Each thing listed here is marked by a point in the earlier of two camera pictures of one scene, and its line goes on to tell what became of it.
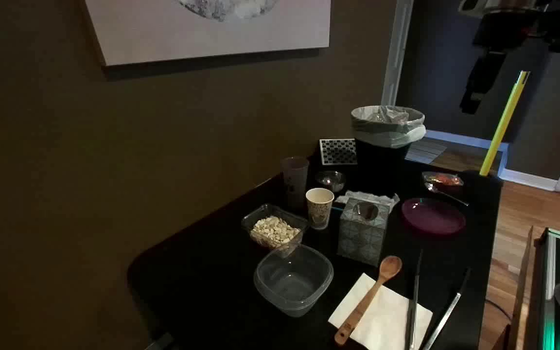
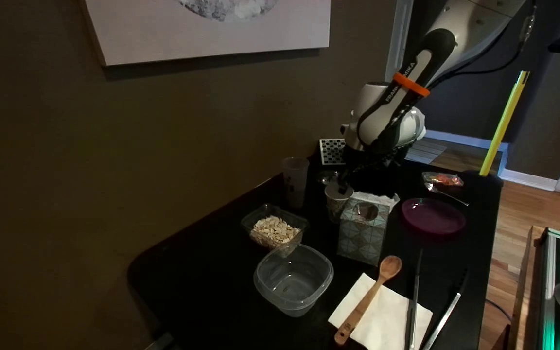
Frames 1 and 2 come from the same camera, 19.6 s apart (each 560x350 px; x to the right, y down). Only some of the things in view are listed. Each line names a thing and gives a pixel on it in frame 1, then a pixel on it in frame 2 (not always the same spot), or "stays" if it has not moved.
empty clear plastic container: (292, 284) stays
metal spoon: (430, 187) stays
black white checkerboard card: (339, 150) stays
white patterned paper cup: (320, 206) -> (337, 195)
